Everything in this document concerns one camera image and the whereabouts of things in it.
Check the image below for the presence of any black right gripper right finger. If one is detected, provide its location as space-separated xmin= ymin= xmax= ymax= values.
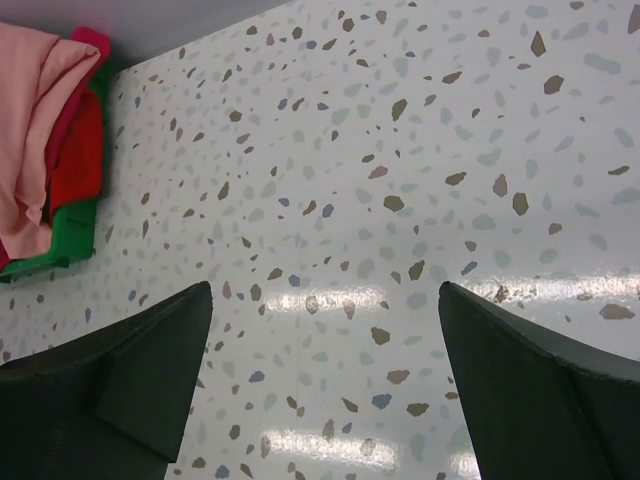
xmin=438 ymin=282 xmax=639 ymax=479

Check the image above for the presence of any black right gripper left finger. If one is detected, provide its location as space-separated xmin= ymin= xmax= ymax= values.
xmin=1 ymin=281 xmax=212 ymax=479

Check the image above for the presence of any salmon pink t-shirt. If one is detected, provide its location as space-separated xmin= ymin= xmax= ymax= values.
xmin=0 ymin=20 xmax=102 ymax=256

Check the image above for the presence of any green plastic bin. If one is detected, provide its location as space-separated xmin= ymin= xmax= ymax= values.
xmin=1 ymin=65 xmax=109 ymax=283

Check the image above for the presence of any red t-shirt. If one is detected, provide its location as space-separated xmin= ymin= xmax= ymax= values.
xmin=45 ymin=88 xmax=104 ymax=216

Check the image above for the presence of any magenta t-shirt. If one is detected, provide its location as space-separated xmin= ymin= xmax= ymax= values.
xmin=0 ymin=26 xmax=112 ymax=269

